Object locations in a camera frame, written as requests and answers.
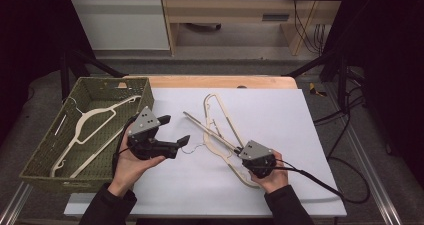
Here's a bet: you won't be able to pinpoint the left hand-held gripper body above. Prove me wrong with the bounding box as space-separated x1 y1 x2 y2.
126 105 180 161

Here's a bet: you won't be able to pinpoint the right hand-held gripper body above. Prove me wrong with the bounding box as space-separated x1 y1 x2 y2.
237 139 278 180

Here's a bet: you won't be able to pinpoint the beige clothes hanger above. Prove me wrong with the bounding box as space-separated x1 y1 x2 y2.
181 93 264 190
49 94 143 180
182 110 243 153

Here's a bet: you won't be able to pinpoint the green woven basket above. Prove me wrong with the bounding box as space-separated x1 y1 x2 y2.
19 76 156 195

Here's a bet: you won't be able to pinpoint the person's right hand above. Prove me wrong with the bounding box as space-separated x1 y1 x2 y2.
248 149 290 195

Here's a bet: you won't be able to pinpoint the person's left hand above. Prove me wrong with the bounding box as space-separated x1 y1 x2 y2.
106 124 168 199

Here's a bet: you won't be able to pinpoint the black metal stand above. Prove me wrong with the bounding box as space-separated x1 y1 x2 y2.
282 49 350 110
59 49 127 100

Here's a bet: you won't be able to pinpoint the yellow and black tool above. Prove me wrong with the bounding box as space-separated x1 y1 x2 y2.
308 82 328 98

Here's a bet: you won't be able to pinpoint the white cabinet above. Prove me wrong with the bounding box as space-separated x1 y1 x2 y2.
64 0 171 52

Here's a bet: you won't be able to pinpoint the light wooden desk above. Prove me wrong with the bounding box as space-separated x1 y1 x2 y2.
159 0 348 58

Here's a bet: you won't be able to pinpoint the black curtain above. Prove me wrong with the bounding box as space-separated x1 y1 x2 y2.
0 0 96 144
321 0 424 181

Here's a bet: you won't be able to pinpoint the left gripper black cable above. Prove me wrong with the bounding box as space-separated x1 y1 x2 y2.
111 116 138 178

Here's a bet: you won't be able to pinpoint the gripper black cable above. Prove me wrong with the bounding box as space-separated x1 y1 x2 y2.
111 116 138 178
274 156 372 205

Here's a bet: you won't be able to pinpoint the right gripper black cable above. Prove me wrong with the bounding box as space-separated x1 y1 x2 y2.
274 156 372 205

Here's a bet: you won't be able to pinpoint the black floor cables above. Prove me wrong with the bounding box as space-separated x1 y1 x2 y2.
312 66 368 160

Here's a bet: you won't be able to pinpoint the aluminium rail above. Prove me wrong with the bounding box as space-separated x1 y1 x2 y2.
0 181 30 225
328 84 405 225

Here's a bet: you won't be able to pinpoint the black cables under desk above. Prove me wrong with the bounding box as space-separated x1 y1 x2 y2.
292 0 331 56

